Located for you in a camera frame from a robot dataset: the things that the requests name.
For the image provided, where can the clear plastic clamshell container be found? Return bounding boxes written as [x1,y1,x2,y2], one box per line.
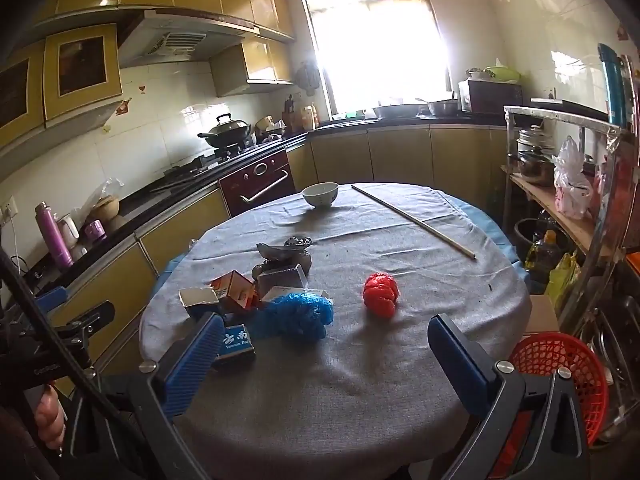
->
[255,263,307,297]

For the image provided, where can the white bowl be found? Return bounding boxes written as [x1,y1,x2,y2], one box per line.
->
[301,182,340,209]

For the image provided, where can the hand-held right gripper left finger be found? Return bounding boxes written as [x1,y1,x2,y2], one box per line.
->
[127,312,226,480]

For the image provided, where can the orange bottle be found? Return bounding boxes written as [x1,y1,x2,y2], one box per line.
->
[296,104,319,131]

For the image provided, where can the orange box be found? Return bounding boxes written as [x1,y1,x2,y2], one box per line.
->
[210,270,261,315]

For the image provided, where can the dark microwave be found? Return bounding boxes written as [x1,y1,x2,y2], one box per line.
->
[459,79,523,115]

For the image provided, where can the window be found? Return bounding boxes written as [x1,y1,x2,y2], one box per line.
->
[296,0,453,116]

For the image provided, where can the red plastic basket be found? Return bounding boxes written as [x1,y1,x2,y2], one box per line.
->
[500,332,610,480]

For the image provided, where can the person's left hand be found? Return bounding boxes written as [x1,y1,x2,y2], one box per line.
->
[32,385,68,453]

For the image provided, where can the blue plastic bag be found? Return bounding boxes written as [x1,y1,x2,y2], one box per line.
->
[248,292,335,342]

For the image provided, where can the blue and white box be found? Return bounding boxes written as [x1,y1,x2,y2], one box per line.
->
[215,324,257,367]

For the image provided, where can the stacked metal pots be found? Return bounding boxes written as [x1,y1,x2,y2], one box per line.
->
[507,127,556,186]

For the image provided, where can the white and pink plastic bag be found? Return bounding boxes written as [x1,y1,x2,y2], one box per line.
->
[552,136,596,221]

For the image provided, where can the white jug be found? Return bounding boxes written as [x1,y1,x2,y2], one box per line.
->
[59,214,81,251]

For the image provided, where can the yellow base cabinets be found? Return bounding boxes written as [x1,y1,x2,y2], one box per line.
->
[50,125,508,396]

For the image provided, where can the dark red oven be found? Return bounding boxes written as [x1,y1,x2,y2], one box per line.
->
[218,149,296,217]

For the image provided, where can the black gas stove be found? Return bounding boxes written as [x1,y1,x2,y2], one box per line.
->
[165,142,261,181]

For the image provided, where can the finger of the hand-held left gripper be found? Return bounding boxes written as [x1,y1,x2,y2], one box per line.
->
[52,302,117,347]
[32,286,69,314]

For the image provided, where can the green lid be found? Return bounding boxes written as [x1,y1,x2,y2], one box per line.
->
[482,60,521,85]

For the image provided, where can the purple thermos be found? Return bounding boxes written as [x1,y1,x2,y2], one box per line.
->
[35,201,75,268]

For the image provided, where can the black cable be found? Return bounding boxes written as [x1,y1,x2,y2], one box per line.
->
[0,247,131,426]

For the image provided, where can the small red plastic bag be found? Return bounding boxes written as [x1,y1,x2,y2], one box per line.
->
[363,272,400,319]

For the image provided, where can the wok with lid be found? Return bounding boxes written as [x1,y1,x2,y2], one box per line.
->
[197,114,253,148]

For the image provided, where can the long wooden stick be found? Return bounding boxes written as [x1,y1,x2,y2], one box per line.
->
[351,185,477,261]

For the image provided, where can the yellow bag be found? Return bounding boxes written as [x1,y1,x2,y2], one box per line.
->
[545,252,581,311]

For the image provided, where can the wide metal basin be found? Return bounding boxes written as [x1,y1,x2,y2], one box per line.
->
[372,102,427,121]

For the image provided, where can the small yellow wall cabinet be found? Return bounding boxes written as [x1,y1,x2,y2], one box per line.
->
[210,37,296,98]

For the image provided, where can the grey tablecloth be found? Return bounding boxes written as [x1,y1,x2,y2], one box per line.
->
[139,182,532,480]

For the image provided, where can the cooking oil bottle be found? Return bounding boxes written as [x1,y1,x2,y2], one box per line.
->
[525,230,558,281]

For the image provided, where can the brown round gourd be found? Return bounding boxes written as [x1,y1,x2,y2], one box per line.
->
[80,177,126,233]

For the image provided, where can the blue thermos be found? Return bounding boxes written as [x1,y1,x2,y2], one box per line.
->
[597,43,626,128]

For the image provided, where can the glass-door wall cabinet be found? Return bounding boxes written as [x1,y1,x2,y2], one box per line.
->
[0,22,123,161]

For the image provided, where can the hanging grey utensil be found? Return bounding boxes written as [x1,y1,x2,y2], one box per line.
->
[297,62,321,96]

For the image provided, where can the cardboard box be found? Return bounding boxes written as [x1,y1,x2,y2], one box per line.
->
[522,294,561,336]

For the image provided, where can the metal rack with wooden shelf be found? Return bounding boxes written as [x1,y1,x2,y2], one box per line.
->
[502,105,623,281]

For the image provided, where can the range hood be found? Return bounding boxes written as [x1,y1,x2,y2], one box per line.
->
[117,10,261,68]

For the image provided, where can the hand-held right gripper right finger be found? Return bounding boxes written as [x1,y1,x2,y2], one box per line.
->
[427,313,592,480]

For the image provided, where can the black pot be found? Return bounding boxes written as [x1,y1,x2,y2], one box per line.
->
[514,217,546,261]

